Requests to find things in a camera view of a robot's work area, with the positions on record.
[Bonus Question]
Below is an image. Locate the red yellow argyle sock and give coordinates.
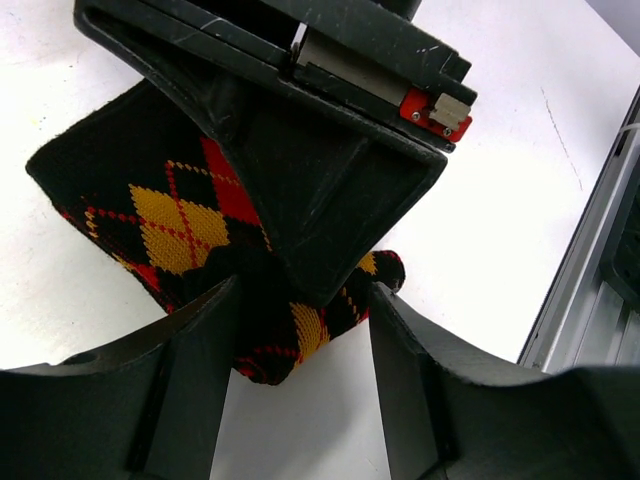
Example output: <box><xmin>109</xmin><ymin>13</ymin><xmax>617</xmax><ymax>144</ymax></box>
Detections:
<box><xmin>26</xmin><ymin>82</ymin><xmax>406</xmax><ymax>386</ymax></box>

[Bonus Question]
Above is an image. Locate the aluminium front rail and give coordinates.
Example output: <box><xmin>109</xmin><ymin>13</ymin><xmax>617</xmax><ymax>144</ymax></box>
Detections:
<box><xmin>517</xmin><ymin>94</ymin><xmax>639</xmax><ymax>373</ymax></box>

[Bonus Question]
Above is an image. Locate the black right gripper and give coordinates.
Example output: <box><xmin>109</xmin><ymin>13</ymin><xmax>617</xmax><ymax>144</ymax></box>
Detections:
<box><xmin>73</xmin><ymin>1</ymin><xmax>477</xmax><ymax>306</ymax></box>

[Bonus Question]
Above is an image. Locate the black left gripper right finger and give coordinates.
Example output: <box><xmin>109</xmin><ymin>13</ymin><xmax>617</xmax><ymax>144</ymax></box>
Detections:
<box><xmin>369</xmin><ymin>284</ymin><xmax>639</xmax><ymax>479</ymax></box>

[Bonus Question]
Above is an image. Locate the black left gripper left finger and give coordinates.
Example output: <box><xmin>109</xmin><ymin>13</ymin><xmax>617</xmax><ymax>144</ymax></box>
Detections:
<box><xmin>1</xmin><ymin>278</ymin><xmax>240</xmax><ymax>479</ymax></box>

